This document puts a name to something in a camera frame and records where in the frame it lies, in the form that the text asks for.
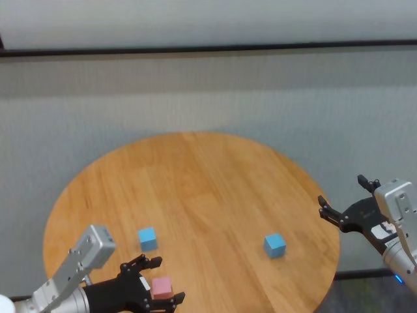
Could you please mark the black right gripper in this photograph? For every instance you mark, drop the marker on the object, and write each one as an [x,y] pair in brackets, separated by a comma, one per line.
[361,218]

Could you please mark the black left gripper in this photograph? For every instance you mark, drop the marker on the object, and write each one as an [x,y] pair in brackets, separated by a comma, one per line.
[120,293]

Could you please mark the pink wooden cube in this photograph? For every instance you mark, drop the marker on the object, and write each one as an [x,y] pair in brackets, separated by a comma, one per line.
[162,287]

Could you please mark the blue wooden cube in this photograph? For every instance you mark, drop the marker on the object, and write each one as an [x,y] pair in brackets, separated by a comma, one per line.
[147,239]
[274,246]

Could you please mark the black floor rail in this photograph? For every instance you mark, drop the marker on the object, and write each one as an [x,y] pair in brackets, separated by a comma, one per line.
[361,274]

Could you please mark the black wall strip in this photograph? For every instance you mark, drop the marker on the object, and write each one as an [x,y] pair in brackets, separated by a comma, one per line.
[208,48]

